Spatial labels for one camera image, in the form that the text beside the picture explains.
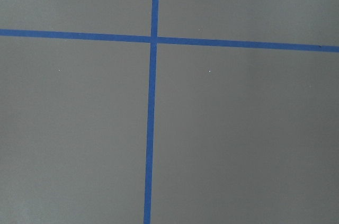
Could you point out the blue tape grid lines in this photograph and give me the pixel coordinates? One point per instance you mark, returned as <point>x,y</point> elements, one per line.
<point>169,111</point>

